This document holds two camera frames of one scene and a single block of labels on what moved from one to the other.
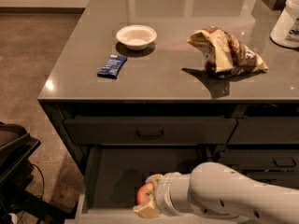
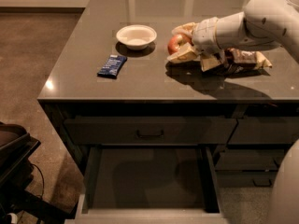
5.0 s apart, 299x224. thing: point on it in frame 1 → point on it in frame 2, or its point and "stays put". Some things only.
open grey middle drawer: [111, 177] stays put
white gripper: [163, 190] → [205, 35]
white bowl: [136, 36] stays put
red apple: [145, 192] → [177, 41]
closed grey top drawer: [149, 131] stays put
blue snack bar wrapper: [112, 65] stays put
